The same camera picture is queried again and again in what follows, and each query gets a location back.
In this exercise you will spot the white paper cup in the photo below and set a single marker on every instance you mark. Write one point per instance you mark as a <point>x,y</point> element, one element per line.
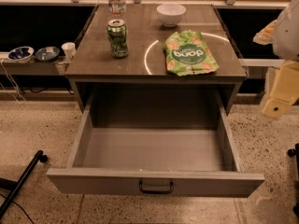
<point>69,49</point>

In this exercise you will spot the grey cabinet with dark top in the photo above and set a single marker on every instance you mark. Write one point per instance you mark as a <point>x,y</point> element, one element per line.
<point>93,61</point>

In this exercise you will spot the black drawer handle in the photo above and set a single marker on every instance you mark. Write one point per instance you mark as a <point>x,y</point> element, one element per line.
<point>156,187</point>

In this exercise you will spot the white ceramic bowl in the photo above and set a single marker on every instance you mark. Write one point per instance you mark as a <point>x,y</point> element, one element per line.
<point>170,14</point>

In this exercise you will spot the open grey top drawer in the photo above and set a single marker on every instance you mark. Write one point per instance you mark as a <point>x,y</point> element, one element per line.
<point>181,136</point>

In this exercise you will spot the green soda can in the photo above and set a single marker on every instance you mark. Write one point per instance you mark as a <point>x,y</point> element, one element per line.
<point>117,34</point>

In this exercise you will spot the black caster wheel stand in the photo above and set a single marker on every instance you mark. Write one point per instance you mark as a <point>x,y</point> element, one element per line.
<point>293,153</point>

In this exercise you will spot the low side shelf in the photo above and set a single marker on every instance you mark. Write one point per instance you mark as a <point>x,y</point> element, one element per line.
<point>33,68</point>

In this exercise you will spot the clear plastic water bottle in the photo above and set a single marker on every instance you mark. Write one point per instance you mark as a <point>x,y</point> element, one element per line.
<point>117,7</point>

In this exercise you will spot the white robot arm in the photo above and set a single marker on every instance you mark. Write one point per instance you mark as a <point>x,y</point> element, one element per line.
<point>283,35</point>

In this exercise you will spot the green snack chip bag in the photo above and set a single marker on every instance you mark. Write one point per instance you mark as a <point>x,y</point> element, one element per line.
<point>187,53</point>

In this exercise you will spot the blue patterned bowl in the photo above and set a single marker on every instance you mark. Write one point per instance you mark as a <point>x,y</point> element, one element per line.
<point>21,54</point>

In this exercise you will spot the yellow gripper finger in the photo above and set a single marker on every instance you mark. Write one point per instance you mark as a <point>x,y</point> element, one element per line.
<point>284,91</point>

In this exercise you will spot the grey blue shallow bowl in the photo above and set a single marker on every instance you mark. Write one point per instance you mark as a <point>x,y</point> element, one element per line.
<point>47,54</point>

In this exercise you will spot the black metal stand leg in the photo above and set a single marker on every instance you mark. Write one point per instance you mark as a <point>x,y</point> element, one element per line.
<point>15,186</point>

